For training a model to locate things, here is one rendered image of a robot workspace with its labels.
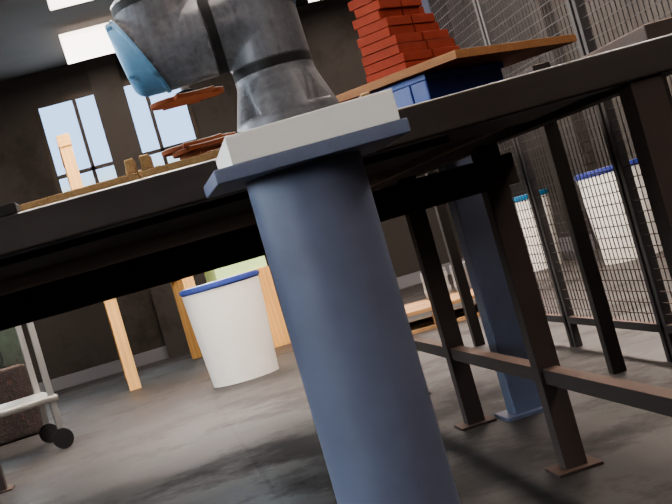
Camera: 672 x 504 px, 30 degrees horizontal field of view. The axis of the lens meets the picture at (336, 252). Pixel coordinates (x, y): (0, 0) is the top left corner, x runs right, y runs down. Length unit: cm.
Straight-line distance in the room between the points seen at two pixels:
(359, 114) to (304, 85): 11
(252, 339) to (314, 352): 616
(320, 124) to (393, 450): 45
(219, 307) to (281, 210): 613
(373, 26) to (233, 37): 128
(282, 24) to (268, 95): 10
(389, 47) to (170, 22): 128
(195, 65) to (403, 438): 59
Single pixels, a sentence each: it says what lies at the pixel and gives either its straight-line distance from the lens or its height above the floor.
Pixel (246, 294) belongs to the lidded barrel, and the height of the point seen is 52.
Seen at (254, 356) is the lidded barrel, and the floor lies 13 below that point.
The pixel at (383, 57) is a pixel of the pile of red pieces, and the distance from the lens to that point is 300.
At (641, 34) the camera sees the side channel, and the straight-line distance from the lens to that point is 232.
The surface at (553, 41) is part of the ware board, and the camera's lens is 295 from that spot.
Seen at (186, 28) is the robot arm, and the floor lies 107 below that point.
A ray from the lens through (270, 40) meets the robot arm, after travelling 176.
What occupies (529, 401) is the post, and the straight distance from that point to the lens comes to 417.
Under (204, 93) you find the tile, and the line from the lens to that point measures 226.
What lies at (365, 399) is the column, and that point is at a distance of 172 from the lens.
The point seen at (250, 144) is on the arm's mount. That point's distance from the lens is 166.
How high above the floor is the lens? 75
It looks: 1 degrees down
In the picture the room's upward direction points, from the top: 16 degrees counter-clockwise
